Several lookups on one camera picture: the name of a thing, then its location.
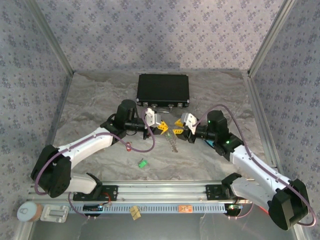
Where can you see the red key tag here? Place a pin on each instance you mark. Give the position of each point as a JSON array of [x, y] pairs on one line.
[[128, 146]]

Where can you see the white tray with black part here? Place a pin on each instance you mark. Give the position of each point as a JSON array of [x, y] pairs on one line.
[[160, 191]]

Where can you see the aluminium frame post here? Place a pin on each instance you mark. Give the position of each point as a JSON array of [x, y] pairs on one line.
[[271, 37], [50, 37]]

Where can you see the aluminium table edge rail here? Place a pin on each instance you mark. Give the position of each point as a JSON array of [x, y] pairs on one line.
[[60, 112], [261, 112]]

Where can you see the right small circuit board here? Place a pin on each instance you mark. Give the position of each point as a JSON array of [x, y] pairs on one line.
[[233, 207]]

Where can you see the green key tag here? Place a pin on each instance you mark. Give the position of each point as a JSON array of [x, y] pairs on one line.
[[169, 135], [142, 163]]

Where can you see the white tape roll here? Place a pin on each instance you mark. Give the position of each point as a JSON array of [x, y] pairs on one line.
[[26, 212]]

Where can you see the white plastic bracket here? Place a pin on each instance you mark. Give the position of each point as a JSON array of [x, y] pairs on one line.
[[54, 213]]

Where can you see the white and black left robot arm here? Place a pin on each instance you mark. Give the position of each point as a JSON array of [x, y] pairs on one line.
[[85, 147]]

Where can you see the small wooden block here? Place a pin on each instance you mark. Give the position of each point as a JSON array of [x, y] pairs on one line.
[[135, 213]]

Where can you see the small circuit board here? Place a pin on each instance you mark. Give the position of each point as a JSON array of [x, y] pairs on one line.
[[92, 207], [233, 207]]

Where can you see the orange label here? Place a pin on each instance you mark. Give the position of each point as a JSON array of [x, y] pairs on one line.
[[185, 208]]

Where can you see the teal marker pen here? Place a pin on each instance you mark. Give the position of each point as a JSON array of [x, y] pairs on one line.
[[209, 143]]

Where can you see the black ribbed carrying case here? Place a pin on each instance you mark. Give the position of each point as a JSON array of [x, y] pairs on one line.
[[162, 87]]

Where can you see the left small circuit board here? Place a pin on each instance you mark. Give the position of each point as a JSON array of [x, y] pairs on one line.
[[92, 207]]

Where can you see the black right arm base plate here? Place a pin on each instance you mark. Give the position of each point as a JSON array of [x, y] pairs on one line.
[[212, 192]]

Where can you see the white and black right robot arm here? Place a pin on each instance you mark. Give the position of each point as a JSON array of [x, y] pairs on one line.
[[258, 171]]

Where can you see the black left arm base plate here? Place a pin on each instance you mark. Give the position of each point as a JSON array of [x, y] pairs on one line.
[[112, 193]]

